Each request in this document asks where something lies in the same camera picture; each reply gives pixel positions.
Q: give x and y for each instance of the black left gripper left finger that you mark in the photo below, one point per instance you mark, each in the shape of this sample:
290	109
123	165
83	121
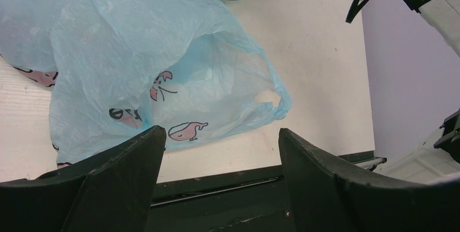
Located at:
110	191

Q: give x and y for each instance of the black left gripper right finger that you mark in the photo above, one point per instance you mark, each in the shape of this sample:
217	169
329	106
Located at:
328	193

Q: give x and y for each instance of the light blue plastic bag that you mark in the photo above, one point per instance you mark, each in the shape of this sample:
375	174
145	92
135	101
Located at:
118	67

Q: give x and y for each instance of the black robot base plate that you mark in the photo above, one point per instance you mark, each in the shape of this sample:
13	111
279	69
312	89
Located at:
253	200

